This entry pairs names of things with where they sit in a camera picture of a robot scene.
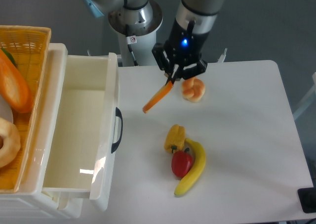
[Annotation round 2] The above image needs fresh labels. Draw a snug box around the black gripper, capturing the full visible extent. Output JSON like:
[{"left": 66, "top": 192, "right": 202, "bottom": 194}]
[{"left": 152, "top": 20, "right": 209, "bottom": 84}]

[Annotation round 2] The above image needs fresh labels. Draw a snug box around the knotted bread roll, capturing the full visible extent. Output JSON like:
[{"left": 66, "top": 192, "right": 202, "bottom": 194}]
[{"left": 181, "top": 77, "right": 206, "bottom": 103}]

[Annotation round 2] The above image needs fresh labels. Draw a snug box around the open upper white drawer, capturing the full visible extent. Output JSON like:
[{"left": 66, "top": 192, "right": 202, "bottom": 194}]
[{"left": 42, "top": 53, "right": 119, "bottom": 218}]

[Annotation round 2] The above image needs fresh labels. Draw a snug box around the orange baguette bread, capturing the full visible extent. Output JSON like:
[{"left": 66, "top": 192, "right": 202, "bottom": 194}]
[{"left": 0, "top": 49, "right": 34, "bottom": 113}]

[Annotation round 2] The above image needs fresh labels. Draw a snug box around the white plastic drawer cabinet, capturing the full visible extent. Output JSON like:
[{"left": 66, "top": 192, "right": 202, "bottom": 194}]
[{"left": 0, "top": 43, "right": 84, "bottom": 220}]

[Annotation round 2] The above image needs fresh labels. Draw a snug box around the yellow bell pepper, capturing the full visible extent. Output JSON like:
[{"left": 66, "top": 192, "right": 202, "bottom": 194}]
[{"left": 164, "top": 124, "right": 186, "bottom": 153}]

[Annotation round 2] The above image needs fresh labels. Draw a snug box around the red bell pepper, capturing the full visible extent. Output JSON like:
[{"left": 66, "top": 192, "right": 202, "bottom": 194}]
[{"left": 171, "top": 147, "right": 194, "bottom": 178}]

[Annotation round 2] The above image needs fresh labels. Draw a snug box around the yellow banana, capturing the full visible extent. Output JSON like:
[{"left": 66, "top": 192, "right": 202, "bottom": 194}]
[{"left": 174, "top": 138, "right": 206, "bottom": 197}]

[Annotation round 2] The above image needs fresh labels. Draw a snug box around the yellow woven basket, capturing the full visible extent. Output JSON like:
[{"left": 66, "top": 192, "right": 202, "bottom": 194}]
[{"left": 0, "top": 25, "right": 51, "bottom": 194}]

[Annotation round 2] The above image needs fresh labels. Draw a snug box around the green vegetable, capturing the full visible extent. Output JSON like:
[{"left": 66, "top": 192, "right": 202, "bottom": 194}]
[{"left": 1, "top": 47, "right": 17, "bottom": 67}]

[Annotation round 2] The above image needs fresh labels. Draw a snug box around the black device at edge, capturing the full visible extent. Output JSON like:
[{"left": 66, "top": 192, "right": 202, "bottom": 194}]
[{"left": 297, "top": 187, "right": 316, "bottom": 213}]

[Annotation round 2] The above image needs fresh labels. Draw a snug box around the beige bagel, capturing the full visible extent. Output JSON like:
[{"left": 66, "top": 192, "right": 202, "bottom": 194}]
[{"left": 0, "top": 118, "right": 21, "bottom": 168}]

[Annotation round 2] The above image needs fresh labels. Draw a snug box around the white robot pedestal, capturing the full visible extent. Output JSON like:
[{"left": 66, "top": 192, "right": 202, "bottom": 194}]
[{"left": 108, "top": 0, "right": 163, "bottom": 67}]

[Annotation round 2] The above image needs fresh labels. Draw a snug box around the black drawer handle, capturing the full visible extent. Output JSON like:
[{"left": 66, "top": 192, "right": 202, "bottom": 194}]
[{"left": 111, "top": 107, "right": 123, "bottom": 153}]

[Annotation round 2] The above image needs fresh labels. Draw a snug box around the white chair frame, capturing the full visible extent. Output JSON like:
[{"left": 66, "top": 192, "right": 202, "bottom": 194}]
[{"left": 293, "top": 73, "right": 316, "bottom": 120}]

